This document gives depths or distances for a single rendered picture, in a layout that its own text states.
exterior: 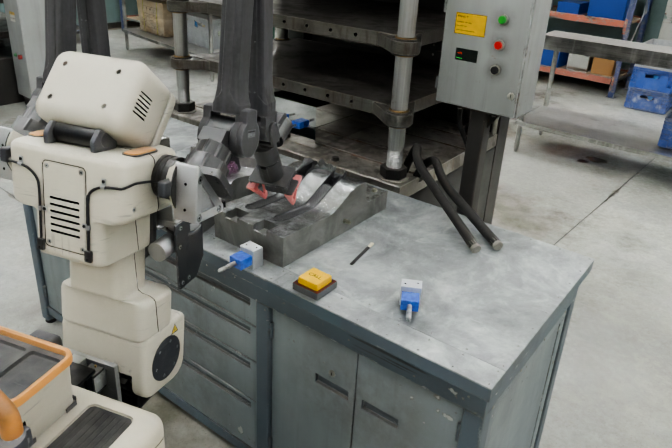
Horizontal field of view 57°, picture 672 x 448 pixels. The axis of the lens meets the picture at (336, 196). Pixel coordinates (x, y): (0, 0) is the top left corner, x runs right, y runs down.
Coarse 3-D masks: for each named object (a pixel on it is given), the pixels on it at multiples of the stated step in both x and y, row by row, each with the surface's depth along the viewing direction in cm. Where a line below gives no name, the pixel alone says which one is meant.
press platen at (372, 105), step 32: (192, 64) 276; (288, 64) 276; (320, 64) 279; (352, 64) 282; (384, 64) 285; (416, 64) 289; (320, 96) 243; (352, 96) 233; (384, 96) 234; (416, 96) 236
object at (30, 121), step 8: (24, 112) 133; (32, 112) 132; (16, 120) 130; (24, 120) 130; (32, 120) 130; (40, 120) 131; (16, 128) 129; (24, 128) 129; (32, 128) 130; (40, 128) 130
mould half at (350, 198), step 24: (312, 192) 183; (336, 192) 181; (360, 192) 184; (384, 192) 197; (216, 216) 174; (264, 216) 170; (312, 216) 173; (336, 216) 177; (360, 216) 188; (240, 240) 171; (264, 240) 164; (288, 240) 162; (312, 240) 171; (288, 264) 165
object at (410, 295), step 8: (408, 280) 150; (416, 280) 151; (408, 288) 148; (416, 288) 148; (400, 296) 149; (408, 296) 146; (416, 296) 147; (400, 304) 146; (408, 304) 145; (416, 304) 145; (408, 312) 142; (408, 320) 141
